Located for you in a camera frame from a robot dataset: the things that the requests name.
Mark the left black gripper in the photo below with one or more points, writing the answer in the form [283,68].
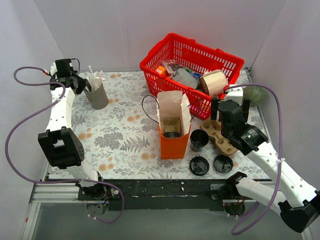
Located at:
[81,83]

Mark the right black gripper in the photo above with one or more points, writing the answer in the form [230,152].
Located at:
[214,110]

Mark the black paper coffee cup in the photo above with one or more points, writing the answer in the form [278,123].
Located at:
[199,139]

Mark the orange paper gift bag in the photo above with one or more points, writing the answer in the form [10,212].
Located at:
[173,103]

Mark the black coffee lid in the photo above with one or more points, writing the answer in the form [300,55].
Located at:
[199,166]
[223,164]
[171,134]

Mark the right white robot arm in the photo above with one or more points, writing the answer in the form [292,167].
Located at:
[296,201]

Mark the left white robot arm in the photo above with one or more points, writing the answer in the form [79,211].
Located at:
[60,145]

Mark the grey cup with straws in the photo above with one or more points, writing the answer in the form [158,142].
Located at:
[95,91]

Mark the brown cardboard cup carrier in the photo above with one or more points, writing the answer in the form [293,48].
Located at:
[213,129]

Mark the green round melon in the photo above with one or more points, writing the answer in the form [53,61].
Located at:
[255,94]

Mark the beige tape roll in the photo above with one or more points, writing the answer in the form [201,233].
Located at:
[213,83]

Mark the red plastic shopping basket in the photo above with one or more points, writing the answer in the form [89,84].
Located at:
[188,53]

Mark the grey crumpled bag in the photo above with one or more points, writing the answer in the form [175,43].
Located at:
[185,78]

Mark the floral patterned table mat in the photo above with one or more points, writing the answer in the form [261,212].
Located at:
[121,141]

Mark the orange snack packet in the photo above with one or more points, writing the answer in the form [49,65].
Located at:
[161,70]

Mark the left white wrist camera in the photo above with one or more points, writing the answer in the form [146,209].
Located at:
[52,70]

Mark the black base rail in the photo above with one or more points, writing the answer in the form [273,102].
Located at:
[175,194]

